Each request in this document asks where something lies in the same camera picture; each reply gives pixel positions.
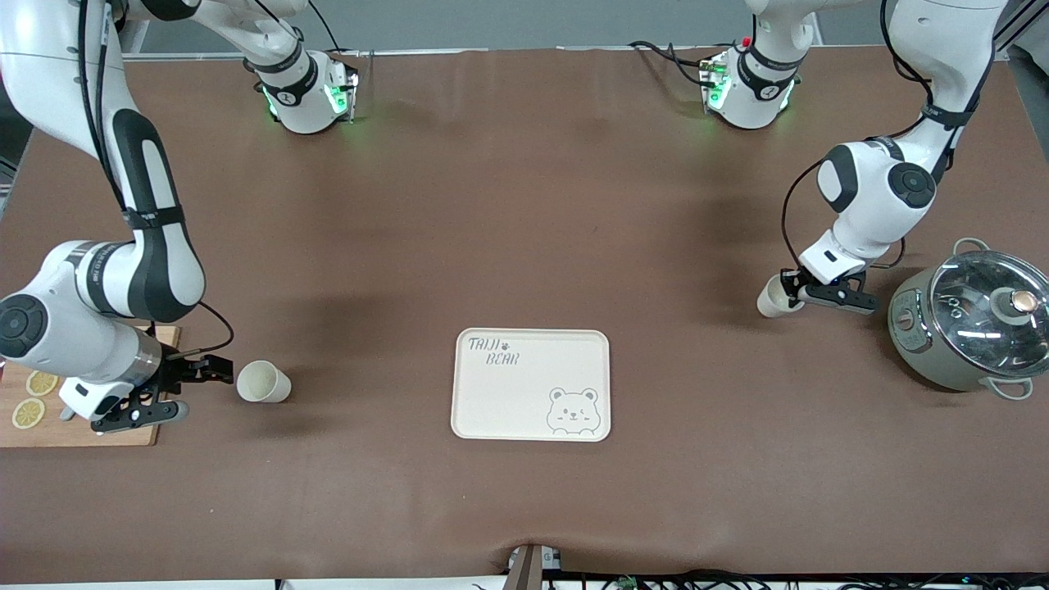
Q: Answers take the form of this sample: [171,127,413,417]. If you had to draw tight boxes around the black base cable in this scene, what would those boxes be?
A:
[629,39,715,88]
[307,0,347,55]

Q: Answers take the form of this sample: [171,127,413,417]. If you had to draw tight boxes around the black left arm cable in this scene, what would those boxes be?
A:
[781,0,997,284]

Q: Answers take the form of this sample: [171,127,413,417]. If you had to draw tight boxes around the white IKEA cup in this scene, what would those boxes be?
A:
[236,360,293,404]
[756,274,802,320]

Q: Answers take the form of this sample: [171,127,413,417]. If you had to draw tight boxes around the glass pot lid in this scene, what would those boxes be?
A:
[930,249,1049,378]

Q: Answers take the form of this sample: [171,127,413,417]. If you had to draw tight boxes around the aluminium frame profile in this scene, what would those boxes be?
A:
[988,0,1049,62]

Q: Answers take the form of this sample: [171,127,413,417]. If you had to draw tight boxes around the grey pot with glass lid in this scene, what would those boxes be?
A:
[888,237,1049,402]

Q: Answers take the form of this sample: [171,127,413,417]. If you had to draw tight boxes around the wooden cutting board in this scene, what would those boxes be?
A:
[0,325,181,448]

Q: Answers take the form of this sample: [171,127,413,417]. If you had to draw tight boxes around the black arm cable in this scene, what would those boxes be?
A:
[78,0,236,361]
[781,0,997,284]

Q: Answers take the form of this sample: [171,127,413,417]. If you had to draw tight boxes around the metal table edge bracket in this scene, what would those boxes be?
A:
[506,543,563,590]

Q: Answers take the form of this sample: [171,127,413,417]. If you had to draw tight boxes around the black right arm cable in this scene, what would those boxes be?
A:
[78,0,236,361]

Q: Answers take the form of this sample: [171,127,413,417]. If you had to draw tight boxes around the black left base cable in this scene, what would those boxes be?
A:
[629,39,715,88]

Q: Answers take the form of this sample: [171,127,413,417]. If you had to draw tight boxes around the cream bear print tray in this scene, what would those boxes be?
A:
[450,328,612,443]

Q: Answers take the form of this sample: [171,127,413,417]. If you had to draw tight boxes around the black right base cable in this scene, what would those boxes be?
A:
[307,0,347,55]

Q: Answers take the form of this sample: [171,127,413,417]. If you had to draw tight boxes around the brown table cover mat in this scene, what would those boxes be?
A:
[0,45,1049,584]

